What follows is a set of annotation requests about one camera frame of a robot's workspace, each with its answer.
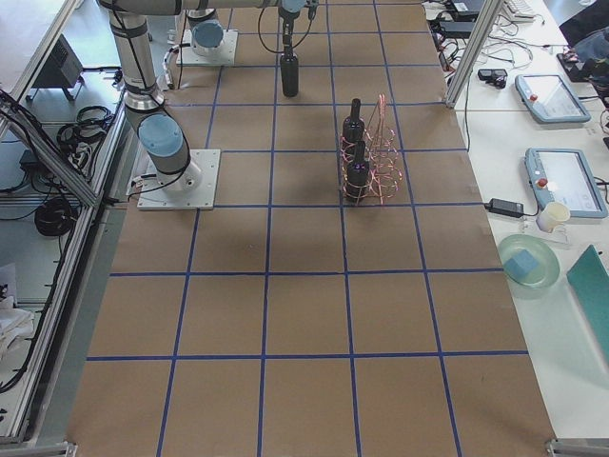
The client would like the green glass bowl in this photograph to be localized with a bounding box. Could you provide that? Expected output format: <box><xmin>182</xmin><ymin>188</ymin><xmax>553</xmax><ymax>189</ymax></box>
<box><xmin>498</xmin><ymin>234</ymin><xmax>560</xmax><ymax>289</ymax></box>

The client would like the teal board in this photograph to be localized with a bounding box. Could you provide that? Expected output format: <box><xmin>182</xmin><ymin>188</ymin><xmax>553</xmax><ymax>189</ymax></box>
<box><xmin>566</xmin><ymin>245</ymin><xmax>608</xmax><ymax>359</ymax></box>

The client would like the black braided right cable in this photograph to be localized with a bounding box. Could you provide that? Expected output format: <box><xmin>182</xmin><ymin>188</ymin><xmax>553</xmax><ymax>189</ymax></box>
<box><xmin>257</xmin><ymin>0</ymin><xmax>319</xmax><ymax>55</ymax></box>

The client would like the blue teach pendant far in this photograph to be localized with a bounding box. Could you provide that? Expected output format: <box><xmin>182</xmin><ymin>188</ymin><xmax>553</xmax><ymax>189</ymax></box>
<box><xmin>514</xmin><ymin>74</ymin><xmax>591</xmax><ymax>124</ymax></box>

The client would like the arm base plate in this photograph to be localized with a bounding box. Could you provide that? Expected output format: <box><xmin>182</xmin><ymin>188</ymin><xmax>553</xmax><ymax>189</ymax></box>
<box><xmin>136</xmin><ymin>149</ymin><xmax>221</xmax><ymax>210</ymax></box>
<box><xmin>177</xmin><ymin>30</ymin><xmax>238</xmax><ymax>67</ymax></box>

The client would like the black power adapter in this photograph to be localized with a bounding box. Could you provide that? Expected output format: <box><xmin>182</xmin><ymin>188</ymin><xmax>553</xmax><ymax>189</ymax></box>
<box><xmin>484</xmin><ymin>198</ymin><xmax>524</xmax><ymax>218</ymax></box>

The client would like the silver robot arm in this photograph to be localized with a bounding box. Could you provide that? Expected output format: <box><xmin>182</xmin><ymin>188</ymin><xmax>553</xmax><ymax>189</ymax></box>
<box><xmin>99</xmin><ymin>1</ymin><xmax>319</xmax><ymax>191</ymax></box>
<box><xmin>187</xmin><ymin>9</ymin><xmax>225</xmax><ymax>55</ymax></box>

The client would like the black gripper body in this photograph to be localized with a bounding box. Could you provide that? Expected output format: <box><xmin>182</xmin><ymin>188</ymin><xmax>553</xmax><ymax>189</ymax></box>
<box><xmin>278</xmin><ymin>0</ymin><xmax>305</xmax><ymax>20</ymax></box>

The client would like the blue teach pendant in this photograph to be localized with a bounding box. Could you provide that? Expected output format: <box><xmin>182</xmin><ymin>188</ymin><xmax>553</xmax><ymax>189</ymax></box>
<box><xmin>524</xmin><ymin>148</ymin><xmax>608</xmax><ymax>219</ymax></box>
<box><xmin>514</xmin><ymin>74</ymin><xmax>591</xmax><ymax>124</ymax></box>

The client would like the dark wine bottle in basket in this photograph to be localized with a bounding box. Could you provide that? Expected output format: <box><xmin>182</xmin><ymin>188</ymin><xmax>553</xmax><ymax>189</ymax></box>
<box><xmin>344</xmin><ymin>140</ymin><xmax>370</xmax><ymax>203</ymax></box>

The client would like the white paper cup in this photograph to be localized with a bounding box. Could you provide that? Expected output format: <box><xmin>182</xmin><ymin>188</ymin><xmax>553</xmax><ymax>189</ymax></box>
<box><xmin>536</xmin><ymin>201</ymin><xmax>571</xmax><ymax>233</ymax></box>

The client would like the dark wine bottle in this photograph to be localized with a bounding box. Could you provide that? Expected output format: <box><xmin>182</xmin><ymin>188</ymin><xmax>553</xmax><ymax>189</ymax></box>
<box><xmin>280</xmin><ymin>53</ymin><xmax>299</xmax><ymax>98</ymax></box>
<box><xmin>344</xmin><ymin>140</ymin><xmax>370</xmax><ymax>203</ymax></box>

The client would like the copper wire wine basket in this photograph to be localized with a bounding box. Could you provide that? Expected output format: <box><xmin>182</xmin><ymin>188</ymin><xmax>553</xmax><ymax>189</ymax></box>
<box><xmin>340</xmin><ymin>93</ymin><xmax>403</xmax><ymax>205</ymax></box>

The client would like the blue sponge block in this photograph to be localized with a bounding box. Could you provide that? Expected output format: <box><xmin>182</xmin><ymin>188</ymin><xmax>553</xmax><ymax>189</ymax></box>
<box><xmin>503</xmin><ymin>249</ymin><xmax>540</xmax><ymax>281</ymax></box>

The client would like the blue teach pendant near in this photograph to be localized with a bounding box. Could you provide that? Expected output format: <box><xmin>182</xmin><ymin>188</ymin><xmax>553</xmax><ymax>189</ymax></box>
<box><xmin>524</xmin><ymin>148</ymin><xmax>608</xmax><ymax>219</ymax></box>

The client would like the aluminium frame post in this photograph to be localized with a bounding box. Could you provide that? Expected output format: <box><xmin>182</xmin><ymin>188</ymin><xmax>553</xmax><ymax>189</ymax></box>
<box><xmin>444</xmin><ymin>0</ymin><xmax>501</xmax><ymax>109</ymax></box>

